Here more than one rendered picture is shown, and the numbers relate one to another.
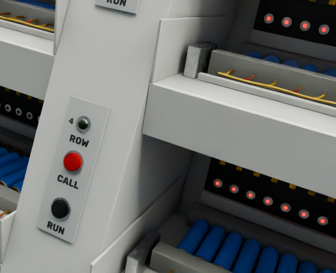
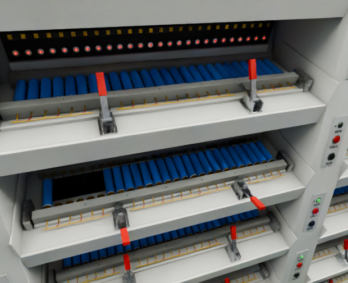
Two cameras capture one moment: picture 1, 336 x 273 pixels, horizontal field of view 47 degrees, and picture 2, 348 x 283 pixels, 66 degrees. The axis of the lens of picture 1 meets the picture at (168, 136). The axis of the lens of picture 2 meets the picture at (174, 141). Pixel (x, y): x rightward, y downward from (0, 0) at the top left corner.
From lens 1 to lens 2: 70 cm
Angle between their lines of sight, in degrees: 41
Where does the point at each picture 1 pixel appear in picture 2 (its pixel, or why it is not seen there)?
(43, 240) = (323, 169)
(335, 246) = not seen: outside the picture
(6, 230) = (311, 175)
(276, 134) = not seen: outside the picture
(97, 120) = (345, 121)
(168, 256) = not seen: hidden behind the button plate
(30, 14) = (266, 82)
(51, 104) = (325, 124)
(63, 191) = (332, 150)
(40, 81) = (315, 117)
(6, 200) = (277, 167)
